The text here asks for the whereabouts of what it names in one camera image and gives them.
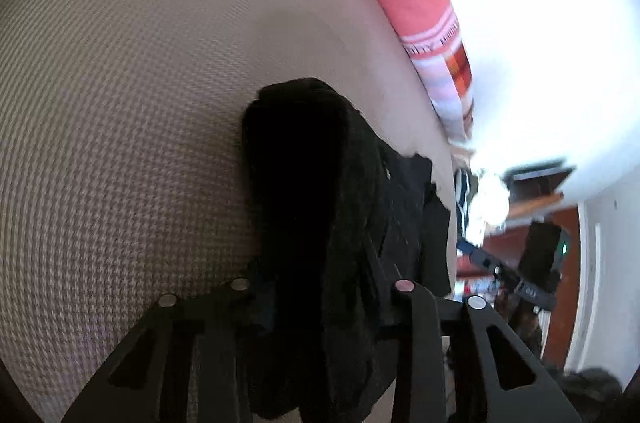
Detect white patterned cloth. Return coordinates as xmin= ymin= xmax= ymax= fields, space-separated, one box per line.
xmin=467 ymin=170 xmax=512 ymax=249

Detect black pants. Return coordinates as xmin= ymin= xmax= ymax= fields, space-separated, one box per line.
xmin=241 ymin=78 xmax=453 ymax=421

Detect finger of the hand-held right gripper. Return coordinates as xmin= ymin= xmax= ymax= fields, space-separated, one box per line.
xmin=456 ymin=239 xmax=505 ymax=278

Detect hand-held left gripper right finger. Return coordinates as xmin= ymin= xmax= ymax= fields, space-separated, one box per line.
xmin=375 ymin=278 xmax=583 ymax=423

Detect navy white striped garment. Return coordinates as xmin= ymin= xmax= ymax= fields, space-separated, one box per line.
xmin=454 ymin=168 xmax=474 ymax=249

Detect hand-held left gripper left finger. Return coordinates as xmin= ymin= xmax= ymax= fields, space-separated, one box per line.
xmin=60 ymin=277 xmax=281 ymax=423

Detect white door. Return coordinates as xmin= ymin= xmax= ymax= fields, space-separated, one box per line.
xmin=565 ymin=183 xmax=640 ymax=376

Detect dark cloth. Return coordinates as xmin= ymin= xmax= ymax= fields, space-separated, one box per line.
xmin=547 ymin=367 xmax=628 ymax=423

